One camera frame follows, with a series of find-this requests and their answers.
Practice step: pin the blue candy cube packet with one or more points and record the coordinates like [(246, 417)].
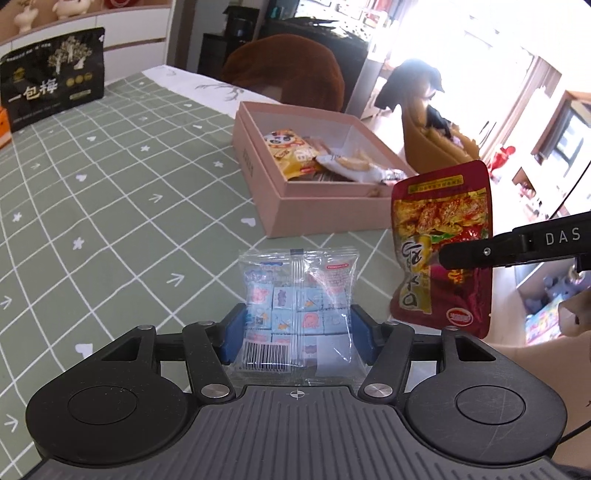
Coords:
[(295, 304)]

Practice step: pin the television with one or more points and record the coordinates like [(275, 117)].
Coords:
[(575, 138)]

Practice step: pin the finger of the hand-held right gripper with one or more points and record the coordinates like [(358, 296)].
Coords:
[(480, 253)]

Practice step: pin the green checkered tablecloth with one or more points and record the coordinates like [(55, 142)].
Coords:
[(115, 207)]

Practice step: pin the white printed tablecloth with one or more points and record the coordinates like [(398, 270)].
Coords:
[(207, 87)]

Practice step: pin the black jacket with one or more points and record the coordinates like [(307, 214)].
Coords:
[(411, 83)]

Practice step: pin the white cabinet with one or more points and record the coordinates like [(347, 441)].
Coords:
[(134, 41)]

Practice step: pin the rice cracker packet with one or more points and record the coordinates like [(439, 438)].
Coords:
[(351, 166)]

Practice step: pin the tan armchair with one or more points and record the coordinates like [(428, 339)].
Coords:
[(425, 152)]

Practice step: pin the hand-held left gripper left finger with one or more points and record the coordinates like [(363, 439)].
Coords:
[(233, 337)]

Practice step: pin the cream rabbit figurine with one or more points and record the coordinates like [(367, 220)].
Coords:
[(64, 8)]

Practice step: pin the red toy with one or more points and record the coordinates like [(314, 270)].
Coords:
[(502, 159)]

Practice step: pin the pink cardboard box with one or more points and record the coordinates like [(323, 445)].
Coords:
[(314, 212)]

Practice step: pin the red spicy snack packet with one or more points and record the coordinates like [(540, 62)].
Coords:
[(434, 217)]

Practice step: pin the orange box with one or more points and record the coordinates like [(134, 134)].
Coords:
[(3, 127)]

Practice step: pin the brown chair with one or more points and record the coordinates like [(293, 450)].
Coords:
[(286, 69)]

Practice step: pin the black water dispenser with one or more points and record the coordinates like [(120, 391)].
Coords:
[(242, 27)]

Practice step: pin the white vase with flowers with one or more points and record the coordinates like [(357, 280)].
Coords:
[(25, 16)]

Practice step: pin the large black snack bag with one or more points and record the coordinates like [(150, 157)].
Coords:
[(51, 78)]

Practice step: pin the yellow panda snack packet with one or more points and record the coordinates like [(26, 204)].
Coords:
[(291, 154)]

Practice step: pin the colourful toy box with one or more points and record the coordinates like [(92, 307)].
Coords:
[(545, 325)]

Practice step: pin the person's right hand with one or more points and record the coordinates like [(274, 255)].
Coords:
[(575, 309)]

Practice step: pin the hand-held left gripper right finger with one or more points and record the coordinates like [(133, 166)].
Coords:
[(362, 337)]

